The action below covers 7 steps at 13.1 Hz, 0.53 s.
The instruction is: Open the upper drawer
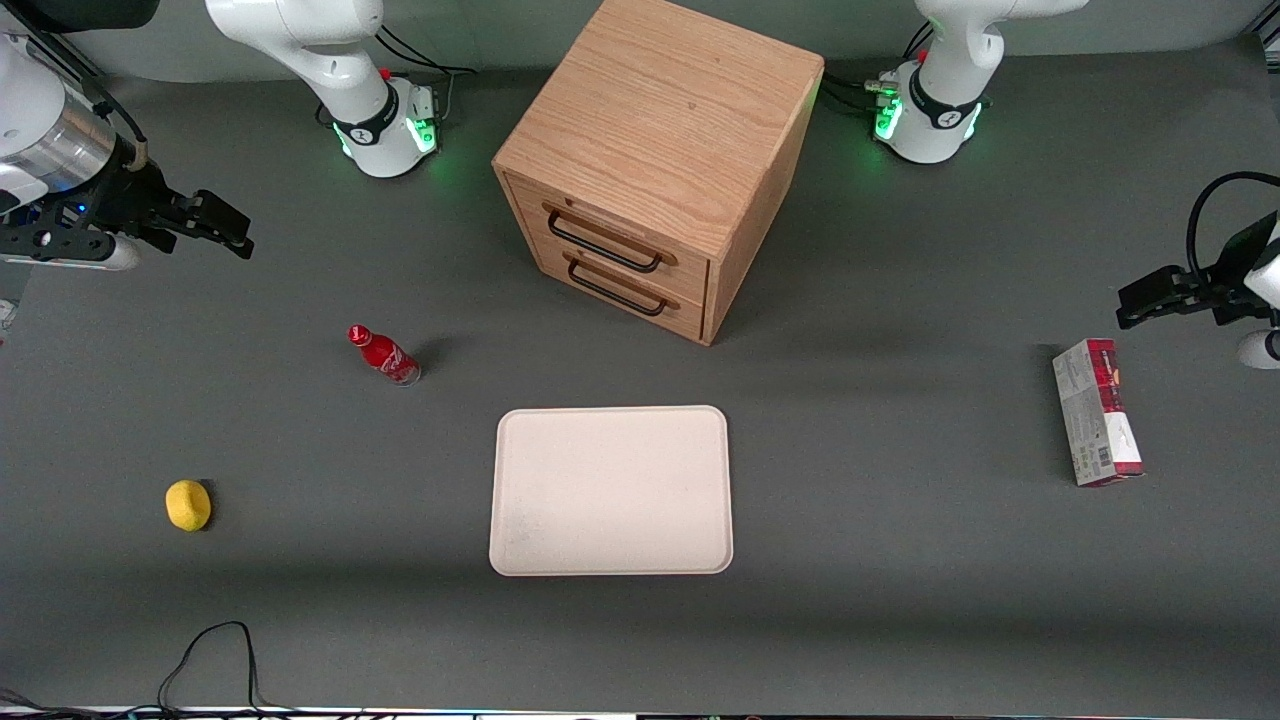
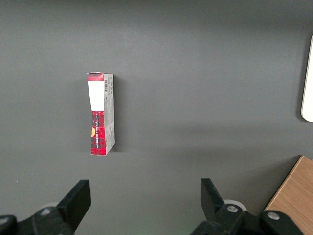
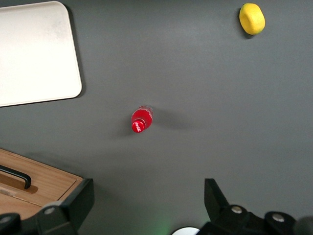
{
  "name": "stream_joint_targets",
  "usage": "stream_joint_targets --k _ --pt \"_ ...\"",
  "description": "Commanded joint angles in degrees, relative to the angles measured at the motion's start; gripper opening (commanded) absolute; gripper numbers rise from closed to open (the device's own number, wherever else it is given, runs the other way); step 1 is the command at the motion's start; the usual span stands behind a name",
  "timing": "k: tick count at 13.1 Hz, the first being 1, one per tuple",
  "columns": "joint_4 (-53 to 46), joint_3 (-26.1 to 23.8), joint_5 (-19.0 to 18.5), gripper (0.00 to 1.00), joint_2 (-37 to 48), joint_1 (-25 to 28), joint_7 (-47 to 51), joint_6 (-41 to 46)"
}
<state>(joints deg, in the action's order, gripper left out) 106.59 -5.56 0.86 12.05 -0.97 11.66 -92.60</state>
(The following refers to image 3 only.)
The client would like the red soda can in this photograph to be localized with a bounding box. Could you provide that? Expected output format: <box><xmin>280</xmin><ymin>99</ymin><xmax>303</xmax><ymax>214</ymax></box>
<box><xmin>131</xmin><ymin>104</ymin><xmax>154</xmax><ymax>134</ymax></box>

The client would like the black drawer handle bar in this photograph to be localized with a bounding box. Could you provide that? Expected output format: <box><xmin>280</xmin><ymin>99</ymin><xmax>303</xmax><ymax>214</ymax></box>
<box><xmin>0</xmin><ymin>164</ymin><xmax>32</xmax><ymax>189</ymax></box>

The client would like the wooden drawer cabinet body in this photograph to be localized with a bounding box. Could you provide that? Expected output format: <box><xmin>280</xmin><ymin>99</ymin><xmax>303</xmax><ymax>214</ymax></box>
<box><xmin>0</xmin><ymin>148</ymin><xmax>84</xmax><ymax>217</ymax></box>

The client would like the wooden drawer without gripper mark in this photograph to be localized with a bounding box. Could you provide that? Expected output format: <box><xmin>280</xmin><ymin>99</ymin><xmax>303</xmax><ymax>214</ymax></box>
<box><xmin>0</xmin><ymin>153</ymin><xmax>76</xmax><ymax>201</ymax></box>

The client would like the beige rectangular plastic tray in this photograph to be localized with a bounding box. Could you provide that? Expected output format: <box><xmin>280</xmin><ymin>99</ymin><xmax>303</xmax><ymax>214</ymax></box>
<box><xmin>0</xmin><ymin>0</ymin><xmax>83</xmax><ymax>108</ymax></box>

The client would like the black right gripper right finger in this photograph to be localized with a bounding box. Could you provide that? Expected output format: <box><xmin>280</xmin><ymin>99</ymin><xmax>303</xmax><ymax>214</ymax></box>
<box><xmin>200</xmin><ymin>178</ymin><xmax>265</xmax><ymax>235</ymax></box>

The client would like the yellow toy lemon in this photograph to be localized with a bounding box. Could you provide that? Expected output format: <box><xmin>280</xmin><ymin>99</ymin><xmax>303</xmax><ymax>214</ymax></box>
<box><xmin>239</xmin><ymin>2</ymin><xmax>266</xmax><ymax>36</ymax></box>

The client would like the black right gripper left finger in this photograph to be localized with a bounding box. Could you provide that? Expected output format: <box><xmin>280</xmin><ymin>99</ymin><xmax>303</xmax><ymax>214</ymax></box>
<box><xmin>36</xmin><ymin>178</ymin><xmax>95</xmax><ymax>235</ymax></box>

